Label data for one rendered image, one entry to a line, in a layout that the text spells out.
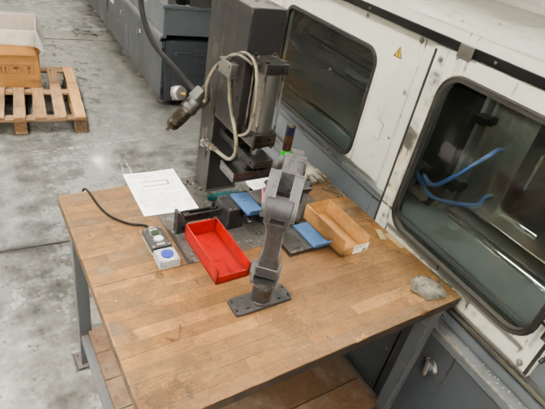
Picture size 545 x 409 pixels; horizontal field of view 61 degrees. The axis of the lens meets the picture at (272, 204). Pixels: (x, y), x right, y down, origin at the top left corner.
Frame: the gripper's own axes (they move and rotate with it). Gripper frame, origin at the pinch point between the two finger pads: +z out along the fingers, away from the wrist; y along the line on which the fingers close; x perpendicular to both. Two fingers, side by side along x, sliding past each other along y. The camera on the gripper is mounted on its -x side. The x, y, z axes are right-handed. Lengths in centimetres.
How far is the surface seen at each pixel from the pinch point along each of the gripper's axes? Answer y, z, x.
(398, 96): 29, -25, -61
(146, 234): 3.1, 19.5, 36.1
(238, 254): -13.1, 7.9, 11.8
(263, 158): 14.7, -6.6, -1.1
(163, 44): 255, 181, -81
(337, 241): -17.0, 0.6, -25.0
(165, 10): 269, 154, -79
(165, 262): -10.2, 12.3, 34.9
